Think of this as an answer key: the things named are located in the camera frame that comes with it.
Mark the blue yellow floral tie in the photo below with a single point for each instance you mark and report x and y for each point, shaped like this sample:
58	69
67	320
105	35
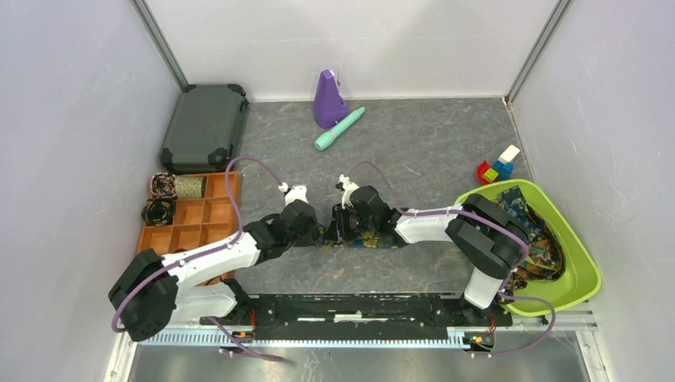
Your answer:
366	240

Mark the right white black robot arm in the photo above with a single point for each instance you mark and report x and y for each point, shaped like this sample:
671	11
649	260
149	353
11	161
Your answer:
492	240

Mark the rolled black patterned tie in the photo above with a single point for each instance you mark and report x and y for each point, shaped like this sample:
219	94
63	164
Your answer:
159	212

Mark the orange compartment tray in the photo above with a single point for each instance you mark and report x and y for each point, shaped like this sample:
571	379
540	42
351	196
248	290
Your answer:
198	222

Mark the rolled pink brown tie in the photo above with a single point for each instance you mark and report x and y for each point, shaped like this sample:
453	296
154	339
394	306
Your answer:
162	186

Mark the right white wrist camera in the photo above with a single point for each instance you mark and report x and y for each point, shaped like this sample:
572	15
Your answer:
346	187

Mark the pile of patterned ties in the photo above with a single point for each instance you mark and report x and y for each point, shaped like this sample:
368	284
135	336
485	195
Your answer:
546	261

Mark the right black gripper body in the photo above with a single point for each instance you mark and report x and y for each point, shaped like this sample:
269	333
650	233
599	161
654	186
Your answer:
349	224

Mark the rolled olive speckled tie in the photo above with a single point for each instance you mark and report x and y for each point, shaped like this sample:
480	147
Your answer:
189	187

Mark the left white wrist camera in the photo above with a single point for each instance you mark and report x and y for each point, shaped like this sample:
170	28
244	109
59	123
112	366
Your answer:
293	193

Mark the lime green plastic bin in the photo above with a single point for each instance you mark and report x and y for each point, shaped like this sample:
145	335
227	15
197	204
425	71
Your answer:
581	279

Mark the purple metronome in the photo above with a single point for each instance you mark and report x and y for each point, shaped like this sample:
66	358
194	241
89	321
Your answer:
329	108

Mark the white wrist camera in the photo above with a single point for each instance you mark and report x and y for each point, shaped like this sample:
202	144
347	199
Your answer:
293	193
346	187

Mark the teal cylindrical pen tool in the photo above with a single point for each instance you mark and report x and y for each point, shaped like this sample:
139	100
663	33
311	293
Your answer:
327	138

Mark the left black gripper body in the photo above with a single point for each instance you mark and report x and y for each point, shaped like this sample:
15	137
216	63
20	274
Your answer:
306	238

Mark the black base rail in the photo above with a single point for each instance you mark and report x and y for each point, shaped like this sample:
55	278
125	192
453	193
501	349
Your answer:
335	317

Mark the dark green hard case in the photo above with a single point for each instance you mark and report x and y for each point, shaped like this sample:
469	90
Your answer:
205	129

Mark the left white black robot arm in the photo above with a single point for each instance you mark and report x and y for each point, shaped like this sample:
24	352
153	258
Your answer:
156	291

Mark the colourful toy block stack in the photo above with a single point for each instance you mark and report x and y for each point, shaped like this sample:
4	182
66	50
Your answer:
499	170

